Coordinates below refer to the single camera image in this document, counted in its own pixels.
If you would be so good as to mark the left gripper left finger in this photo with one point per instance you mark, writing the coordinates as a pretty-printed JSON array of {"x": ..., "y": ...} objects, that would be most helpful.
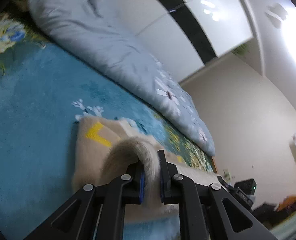
[{"x": 95, "y": 212}]

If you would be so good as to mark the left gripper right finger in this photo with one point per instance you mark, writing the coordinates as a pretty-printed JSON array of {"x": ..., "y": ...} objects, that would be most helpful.
[{"x": 206, "y": 212}]

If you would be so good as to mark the beige fuzzy sweater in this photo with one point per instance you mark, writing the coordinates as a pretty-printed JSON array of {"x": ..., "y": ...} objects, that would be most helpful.
[{"x": 105, "y": 148}]

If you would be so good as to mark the hanging clothes pile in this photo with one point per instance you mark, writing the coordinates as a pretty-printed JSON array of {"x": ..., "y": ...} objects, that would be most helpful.
[{"x": 271, "y": 214}]

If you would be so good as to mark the teal floral bed blanket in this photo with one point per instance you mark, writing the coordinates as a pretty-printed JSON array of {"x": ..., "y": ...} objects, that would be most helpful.
[{"x": 44, "y": 91}]

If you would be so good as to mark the green hanging plant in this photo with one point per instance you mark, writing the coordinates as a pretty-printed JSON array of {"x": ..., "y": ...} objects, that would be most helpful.
[{"x": 241, "y": 51}]

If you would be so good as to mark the white black-striped wardrobe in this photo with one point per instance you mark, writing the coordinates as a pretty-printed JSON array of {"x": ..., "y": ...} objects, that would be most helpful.
[{"x": 184, "y": 35}]

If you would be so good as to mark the light blue floral quilt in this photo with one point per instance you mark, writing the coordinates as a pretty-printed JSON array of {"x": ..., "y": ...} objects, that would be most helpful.
[{"x": 92, "y": 31}]

